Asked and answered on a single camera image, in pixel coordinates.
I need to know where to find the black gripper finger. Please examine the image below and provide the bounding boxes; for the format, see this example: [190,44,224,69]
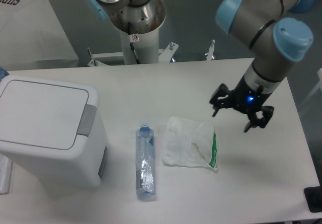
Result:
[244,106,274,132]
[209,84,232,117]

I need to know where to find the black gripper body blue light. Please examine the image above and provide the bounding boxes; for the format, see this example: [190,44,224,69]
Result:
[228,76,273,115]

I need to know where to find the white push-lid trash can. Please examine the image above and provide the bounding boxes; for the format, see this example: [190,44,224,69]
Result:
[1,74,108,188]

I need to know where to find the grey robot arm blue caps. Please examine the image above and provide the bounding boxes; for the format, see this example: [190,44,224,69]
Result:
[84,0,313,130]

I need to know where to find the clear plastic bag green strip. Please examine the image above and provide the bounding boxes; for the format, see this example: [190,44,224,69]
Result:
[163,116,218,171]

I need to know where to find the clear plastic water bottle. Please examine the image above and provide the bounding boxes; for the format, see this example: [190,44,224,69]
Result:
[135,123,156,201]

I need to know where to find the black device at table edge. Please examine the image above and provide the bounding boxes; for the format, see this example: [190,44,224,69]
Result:
[304,186,321,213]

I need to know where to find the white printed cloth cover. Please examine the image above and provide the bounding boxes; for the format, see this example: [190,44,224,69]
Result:
[1,0,78,70]

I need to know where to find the white frame at right edge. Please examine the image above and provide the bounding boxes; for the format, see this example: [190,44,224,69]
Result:
[300,68,321,108]

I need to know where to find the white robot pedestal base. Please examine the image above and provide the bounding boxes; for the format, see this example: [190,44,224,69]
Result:
[88,29,179,67]

